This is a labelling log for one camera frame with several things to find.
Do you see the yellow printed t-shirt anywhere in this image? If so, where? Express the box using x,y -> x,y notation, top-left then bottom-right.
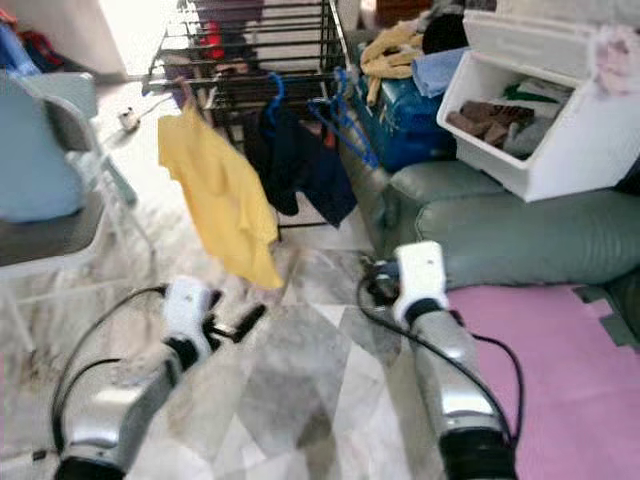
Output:
157,108 -> 283,291

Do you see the dark navy garment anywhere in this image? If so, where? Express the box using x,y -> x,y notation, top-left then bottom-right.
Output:
245,105 -> 358,229

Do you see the blue suitcase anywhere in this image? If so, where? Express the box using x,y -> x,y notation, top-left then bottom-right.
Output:
345,68 -> 456,171

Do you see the grey-green sofa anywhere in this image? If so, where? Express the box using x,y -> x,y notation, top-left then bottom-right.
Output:
345,150 -> 640,291

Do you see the brown garment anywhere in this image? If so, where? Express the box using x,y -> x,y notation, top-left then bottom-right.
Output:
448,100 -> 536,149

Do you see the grey garment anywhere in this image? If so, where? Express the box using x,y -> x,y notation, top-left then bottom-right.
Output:
505,118 -> 561,159

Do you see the pink floor mat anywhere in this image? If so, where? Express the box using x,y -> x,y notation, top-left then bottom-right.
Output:
448,285 -> 640,480

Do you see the light blue folded cloth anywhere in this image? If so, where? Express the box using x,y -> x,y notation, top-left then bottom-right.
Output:
412,45 -> 471,99

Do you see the black metal drying rack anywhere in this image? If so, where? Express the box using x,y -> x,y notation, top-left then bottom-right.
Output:
145,0 -> 351,126

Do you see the small white floor object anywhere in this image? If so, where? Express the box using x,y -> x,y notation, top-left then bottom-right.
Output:
117,108 -> 143,133

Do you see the white lidded storage box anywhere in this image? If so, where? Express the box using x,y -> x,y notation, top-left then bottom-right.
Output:
437,10 -> 640,203

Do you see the green white garment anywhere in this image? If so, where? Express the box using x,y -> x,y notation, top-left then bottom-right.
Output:
500,80 -> 576,106

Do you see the grey chair light blue back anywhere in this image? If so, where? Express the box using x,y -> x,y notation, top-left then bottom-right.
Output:
0,75 -> 151,331

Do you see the black cloth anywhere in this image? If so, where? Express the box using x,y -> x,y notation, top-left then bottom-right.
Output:
420,10 -> 469,56

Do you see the white ribbed mattress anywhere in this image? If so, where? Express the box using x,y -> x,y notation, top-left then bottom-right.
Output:
245,0 -> 326,71

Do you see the blue hanging cloth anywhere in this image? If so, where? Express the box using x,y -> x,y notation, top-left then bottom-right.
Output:
0,25 -> 26,76

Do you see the red bag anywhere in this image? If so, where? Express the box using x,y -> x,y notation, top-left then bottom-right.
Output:
20,30 -> 71,71

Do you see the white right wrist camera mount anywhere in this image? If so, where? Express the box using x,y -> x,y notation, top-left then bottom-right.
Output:
393,241 -> 449,319

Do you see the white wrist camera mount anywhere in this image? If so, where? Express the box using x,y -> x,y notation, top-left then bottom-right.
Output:
393,241 -> 449,319
163,277 -> 213,341

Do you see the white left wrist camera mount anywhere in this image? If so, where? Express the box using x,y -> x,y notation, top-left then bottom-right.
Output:
163,277 -> 213,341

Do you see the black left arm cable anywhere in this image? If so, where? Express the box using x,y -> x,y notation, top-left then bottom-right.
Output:
50,285 -> 169,456

